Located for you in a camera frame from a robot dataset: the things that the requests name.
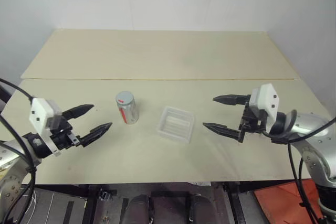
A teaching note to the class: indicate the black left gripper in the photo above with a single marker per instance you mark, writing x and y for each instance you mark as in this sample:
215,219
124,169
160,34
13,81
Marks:
62,138

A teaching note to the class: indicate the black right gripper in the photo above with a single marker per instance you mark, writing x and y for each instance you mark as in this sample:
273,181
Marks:
253,121

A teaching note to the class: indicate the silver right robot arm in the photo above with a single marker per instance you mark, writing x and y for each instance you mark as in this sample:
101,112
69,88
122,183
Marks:
309,127

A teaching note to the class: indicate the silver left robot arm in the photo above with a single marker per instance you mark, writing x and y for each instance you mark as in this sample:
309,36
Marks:
9,153

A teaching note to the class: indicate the grey jar lid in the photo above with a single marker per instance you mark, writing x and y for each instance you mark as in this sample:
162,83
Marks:
124,98

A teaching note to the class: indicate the clear plastic tray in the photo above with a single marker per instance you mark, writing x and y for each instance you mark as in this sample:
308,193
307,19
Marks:
176,124

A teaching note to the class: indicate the silver red soda can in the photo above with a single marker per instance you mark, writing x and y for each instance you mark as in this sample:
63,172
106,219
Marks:
130,113

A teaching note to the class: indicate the white paper label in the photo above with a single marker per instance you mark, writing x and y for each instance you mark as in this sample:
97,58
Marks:
201,183

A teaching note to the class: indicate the dark rounded shape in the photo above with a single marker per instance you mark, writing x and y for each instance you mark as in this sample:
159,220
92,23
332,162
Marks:
136,209

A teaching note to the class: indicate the orange floor mat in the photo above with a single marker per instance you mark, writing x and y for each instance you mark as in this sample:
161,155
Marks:
281,203

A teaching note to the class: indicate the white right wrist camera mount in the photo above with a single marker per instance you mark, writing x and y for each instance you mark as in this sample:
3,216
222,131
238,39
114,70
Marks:
267,98

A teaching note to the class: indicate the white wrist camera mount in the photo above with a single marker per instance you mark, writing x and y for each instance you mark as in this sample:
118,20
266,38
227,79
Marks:
267,98
39,113

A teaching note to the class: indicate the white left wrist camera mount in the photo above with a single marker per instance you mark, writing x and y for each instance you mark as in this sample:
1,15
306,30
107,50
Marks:
39,113

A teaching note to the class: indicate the black metal bracket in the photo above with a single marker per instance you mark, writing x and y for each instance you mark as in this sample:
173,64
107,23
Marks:
106,194

